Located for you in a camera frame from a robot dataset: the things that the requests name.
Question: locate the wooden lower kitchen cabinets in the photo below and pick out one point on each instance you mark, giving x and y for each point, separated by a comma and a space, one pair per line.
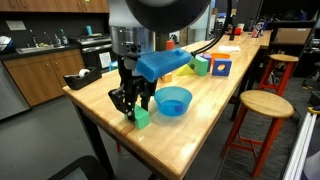
40, 80

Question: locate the purple block with hole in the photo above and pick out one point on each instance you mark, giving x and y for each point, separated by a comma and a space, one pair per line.
208, 58

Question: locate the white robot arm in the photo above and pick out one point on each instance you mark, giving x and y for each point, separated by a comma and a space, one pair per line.
160, 13

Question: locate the black framed cork board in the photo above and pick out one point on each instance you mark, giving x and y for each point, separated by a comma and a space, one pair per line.
291, 35

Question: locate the soap bottle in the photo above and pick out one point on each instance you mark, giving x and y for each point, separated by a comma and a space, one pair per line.
64, 39

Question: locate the white paper sheet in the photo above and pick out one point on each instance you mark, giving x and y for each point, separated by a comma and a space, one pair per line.
230, 48

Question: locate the grey wall sign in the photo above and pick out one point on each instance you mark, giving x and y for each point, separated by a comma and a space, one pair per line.
15, 25

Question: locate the blue cube block with hole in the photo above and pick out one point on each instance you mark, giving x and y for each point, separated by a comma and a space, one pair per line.
215, 71

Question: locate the wooden stool with red legs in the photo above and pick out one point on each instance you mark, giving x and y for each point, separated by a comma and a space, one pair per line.
266, 103
283, 58

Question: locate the white paper on oven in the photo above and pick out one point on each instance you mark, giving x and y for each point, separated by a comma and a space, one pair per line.
105, 60

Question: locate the long green block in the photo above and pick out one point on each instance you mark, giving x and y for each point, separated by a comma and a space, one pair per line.
201, 66

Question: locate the white tape roll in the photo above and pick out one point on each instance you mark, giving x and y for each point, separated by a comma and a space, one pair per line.
83, 72

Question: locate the yellow triangle block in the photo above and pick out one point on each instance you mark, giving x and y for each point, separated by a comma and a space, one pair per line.
185, 71

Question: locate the red cup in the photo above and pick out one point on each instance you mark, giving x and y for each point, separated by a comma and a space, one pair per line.
238, 31

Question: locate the aluminium rail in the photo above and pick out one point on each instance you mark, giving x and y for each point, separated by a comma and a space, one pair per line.
300, 150

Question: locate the black steel oven range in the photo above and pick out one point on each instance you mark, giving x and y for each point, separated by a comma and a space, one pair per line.
93, 50

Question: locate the wooden upper kitchen cabinets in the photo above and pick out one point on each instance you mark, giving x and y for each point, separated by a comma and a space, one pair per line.
50, 5

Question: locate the black monitor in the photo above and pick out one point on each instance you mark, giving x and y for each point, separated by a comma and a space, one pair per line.
90, 163

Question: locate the kitchen faucet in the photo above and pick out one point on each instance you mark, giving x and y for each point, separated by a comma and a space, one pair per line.
33, 40

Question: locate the steel kitchen sink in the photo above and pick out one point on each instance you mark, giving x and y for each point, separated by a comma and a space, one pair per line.
33, 50

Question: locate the red cylinder block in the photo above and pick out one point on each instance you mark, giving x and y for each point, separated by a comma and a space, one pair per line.
170, 45

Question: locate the wooden kitchen cabinets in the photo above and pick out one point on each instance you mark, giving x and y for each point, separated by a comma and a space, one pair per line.
40, 80
50, 5

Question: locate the blue wrist camera housing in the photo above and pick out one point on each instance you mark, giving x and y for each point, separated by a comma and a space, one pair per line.
160, 65

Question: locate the green arch block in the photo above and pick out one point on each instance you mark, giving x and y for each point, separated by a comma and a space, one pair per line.
142, 118

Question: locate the black tape dispenser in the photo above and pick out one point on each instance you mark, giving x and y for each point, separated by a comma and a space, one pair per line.
83, 82

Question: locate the steel dishwasher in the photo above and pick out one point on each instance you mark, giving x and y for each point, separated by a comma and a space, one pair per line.
11, 93

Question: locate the blue plastic bowl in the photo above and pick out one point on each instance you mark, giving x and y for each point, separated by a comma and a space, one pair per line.
173, 103

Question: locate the teal cup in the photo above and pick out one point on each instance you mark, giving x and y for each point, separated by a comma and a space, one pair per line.
89, 30

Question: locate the wooden butcher block table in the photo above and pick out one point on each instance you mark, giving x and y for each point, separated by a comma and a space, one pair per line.
95, 140

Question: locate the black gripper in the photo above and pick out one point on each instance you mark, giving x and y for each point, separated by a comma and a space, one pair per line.
128, 75

